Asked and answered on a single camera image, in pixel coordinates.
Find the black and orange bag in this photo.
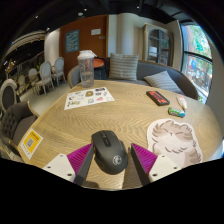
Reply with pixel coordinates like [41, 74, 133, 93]
[93, 58, 108, 80]

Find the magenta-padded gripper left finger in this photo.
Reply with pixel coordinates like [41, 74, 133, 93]
[42, 143, 95, 186]

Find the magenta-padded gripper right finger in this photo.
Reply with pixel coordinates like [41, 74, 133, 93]
[129, 142, 183, 187]

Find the cat-shaped mouse pad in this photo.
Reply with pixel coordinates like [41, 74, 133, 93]
[146, 118, 204, 169]

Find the green and blue pack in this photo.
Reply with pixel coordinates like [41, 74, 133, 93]
[167, 106, 186, 118]

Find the yellow square sticker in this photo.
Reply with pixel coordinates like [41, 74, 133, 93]
[19, 128, 44, 160]

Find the glass-door cabinet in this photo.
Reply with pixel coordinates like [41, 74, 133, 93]
[142, 23, 173, 67]

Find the large window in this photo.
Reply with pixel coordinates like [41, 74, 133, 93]
[179, 22, 214, 104]

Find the black box with red print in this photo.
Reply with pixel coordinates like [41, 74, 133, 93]
[145, 90, 171, 107]

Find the striped flat cushion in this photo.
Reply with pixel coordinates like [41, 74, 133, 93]
[143, 70, 184, 95]

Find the clear shaker bottle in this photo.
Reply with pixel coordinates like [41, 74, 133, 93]
[77, 49, 96, 89]

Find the grey curved sofa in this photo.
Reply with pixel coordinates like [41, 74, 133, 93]
[67, 57, 200, 101]

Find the dark tufted armchair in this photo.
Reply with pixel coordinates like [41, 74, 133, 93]
[0, 100, 40, 158]

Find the white tube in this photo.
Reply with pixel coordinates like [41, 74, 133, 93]
[176, 93, 188, 111]

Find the white printed sticker sheet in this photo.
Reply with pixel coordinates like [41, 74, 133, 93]
[63, 86, 115, 111]

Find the blue wall poster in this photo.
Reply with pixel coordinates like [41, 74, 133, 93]
[64, 29, 80, 54]

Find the group of white chairs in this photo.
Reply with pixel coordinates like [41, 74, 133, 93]
[16, 56, 67, 96]

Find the striped square cushion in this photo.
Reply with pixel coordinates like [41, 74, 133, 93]
[108, 53, 140, 81]

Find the black computer mouse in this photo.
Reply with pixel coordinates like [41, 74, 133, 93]
[91, 129, 129, 176]

